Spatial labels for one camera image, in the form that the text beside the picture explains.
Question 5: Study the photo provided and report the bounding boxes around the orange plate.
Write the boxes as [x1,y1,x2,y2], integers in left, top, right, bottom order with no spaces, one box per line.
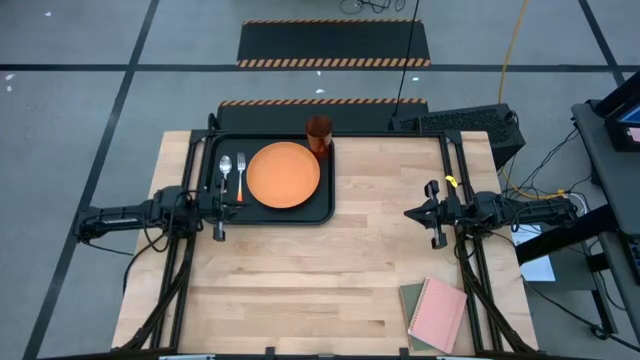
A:
[245,141,322,210]

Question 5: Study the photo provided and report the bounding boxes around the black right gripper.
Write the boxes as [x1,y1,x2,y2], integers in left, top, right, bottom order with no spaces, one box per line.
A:
[403,179,465,250]

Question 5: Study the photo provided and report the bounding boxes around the orange-handled metal fork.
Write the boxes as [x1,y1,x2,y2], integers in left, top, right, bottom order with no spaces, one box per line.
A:
[235,151,248,204]

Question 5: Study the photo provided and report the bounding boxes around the yellow cable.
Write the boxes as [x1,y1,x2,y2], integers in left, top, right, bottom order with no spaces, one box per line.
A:
[496,0,568,202]

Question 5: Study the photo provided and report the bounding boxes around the grey side desk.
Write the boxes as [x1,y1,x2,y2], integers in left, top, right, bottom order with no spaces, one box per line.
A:
[570,98,640,302]

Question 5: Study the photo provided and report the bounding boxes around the narrow hazard-striped black floor mat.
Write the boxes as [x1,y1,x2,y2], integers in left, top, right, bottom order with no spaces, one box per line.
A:
[215,97,431,134]

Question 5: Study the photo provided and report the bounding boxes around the black hanging cable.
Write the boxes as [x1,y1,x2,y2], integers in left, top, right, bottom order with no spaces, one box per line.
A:
[391,0,422,118]

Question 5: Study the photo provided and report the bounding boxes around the green notebook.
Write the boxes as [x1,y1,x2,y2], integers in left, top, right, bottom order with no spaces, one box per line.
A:
[397,282,437,353]

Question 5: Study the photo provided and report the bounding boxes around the black perforated computer case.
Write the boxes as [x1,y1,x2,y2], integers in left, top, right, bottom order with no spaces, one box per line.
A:
[388,102,528,171]

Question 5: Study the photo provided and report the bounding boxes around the black aluminium table frame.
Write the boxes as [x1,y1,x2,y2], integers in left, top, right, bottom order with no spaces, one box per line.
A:
[116,128,540,360]

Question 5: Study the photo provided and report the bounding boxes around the pink spiral notebook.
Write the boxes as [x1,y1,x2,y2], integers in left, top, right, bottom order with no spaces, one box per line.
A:
[406,275,469,356]

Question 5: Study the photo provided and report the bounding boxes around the open laptop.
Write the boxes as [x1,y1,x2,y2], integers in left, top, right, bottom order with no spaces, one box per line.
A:
[593,71,640,154]

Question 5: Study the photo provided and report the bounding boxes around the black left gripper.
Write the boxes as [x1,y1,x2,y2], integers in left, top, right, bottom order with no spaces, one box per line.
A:
[197,174,247,243]

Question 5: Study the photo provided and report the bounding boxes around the orange-handled metal spoon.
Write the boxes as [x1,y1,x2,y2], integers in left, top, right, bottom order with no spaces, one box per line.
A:
[218,154,234,195]

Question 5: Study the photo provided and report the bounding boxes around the black coiled floor cable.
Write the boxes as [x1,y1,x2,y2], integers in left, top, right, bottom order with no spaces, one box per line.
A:
[338,0,407,16]

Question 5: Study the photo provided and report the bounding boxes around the white paper sheet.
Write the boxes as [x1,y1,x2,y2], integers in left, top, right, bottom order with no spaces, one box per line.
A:
[508,223,557,283]

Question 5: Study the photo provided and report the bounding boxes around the red faceted plastic cup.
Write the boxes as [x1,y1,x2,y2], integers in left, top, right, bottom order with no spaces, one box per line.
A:
[304,114,335,160]

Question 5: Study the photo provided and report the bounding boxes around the wide hazard-striped black floor mat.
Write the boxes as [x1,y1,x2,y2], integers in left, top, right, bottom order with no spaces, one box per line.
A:
[235,18,433,70]

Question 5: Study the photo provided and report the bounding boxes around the black plastic tray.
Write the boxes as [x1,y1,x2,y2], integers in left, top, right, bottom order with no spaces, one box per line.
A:
[199,131,337,227]

